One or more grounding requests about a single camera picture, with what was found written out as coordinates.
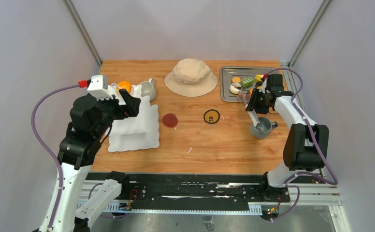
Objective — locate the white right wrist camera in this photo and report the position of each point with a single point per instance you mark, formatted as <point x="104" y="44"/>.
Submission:
<point x="272" y="82"/>

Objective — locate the yellow cake slice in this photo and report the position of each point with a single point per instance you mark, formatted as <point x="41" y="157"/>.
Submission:
<point x="258" y="78"/>

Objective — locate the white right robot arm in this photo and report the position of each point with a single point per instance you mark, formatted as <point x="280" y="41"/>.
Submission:
<point x="307" y="142"/>

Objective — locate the dark red round coaster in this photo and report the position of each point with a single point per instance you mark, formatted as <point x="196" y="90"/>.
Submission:
<point x="170" y="120"/>

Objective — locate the orange macaron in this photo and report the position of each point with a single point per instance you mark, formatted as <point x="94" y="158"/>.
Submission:
<point x="124" y="85"/>

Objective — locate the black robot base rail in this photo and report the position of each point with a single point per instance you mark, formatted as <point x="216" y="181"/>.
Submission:
<point x="218" y="194"/>

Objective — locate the small orange round biscuit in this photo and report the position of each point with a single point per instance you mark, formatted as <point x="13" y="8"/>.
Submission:
<point x="236" y="79"/>

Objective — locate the white ceramic mug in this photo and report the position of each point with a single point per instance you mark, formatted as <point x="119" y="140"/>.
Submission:
<point x="148" y="89"/>

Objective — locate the white tiered dessert stand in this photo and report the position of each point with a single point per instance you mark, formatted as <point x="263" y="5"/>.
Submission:
<point x="136" y="133"/>

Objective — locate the metal serving tray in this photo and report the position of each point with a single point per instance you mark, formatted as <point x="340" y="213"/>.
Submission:
<point x="227" y="73"/>

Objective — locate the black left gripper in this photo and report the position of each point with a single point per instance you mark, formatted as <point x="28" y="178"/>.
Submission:
<point x="132" y="104"/>

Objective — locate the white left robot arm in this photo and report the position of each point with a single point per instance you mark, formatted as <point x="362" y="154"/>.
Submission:
<point x="76" y="155"/>

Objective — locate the white chocolate donut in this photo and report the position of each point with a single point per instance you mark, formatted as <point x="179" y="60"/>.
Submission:
<point x="235" y="88"/>

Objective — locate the grey ceramic mug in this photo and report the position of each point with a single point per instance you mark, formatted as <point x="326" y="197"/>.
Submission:
<point x="263" y="128"/>

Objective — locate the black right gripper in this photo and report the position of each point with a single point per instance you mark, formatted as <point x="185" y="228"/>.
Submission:
<point x="253" y="105"/>

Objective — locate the yellow black round coaster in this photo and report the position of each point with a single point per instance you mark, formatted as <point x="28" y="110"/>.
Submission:
<point x="211" y="116"/>

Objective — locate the beige bucket hat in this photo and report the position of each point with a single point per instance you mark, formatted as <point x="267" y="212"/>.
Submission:
<point x="191" y="77"/>

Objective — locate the metal food tongs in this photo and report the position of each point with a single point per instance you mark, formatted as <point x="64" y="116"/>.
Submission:
<point x="245" y="98"/>

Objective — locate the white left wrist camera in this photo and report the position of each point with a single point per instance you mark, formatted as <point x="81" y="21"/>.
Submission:
<point x="98" y="87"/>

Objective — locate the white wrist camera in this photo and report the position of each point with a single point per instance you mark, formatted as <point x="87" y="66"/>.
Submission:
<point x="98" y="87"/>
<point x="272" y="82"/>

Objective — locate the green macaron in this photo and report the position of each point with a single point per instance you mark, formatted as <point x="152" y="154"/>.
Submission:
<point x="247" y="82"/>

